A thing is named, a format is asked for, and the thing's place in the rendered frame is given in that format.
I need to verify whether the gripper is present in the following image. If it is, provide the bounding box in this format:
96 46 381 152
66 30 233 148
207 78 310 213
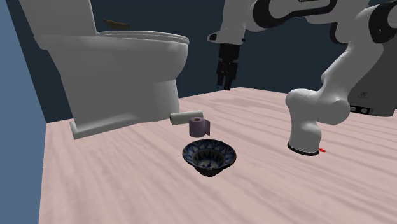
216 43 241 92

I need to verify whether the purple toilet paper roll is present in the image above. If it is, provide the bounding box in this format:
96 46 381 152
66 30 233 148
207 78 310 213
188 116 211 139

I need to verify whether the white paper roll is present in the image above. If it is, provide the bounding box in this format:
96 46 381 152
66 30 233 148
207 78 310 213
169 110 204 127

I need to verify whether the blue patterned bowl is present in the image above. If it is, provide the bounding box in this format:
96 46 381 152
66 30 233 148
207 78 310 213
181 139 237 178

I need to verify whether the white toilet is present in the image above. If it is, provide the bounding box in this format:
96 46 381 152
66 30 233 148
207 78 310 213
18 0 191 141

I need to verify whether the brown flat object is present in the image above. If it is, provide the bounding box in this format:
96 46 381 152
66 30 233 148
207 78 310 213
102 18 131 31

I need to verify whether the grey appliance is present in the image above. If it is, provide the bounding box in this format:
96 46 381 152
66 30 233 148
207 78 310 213
347 39 397 118

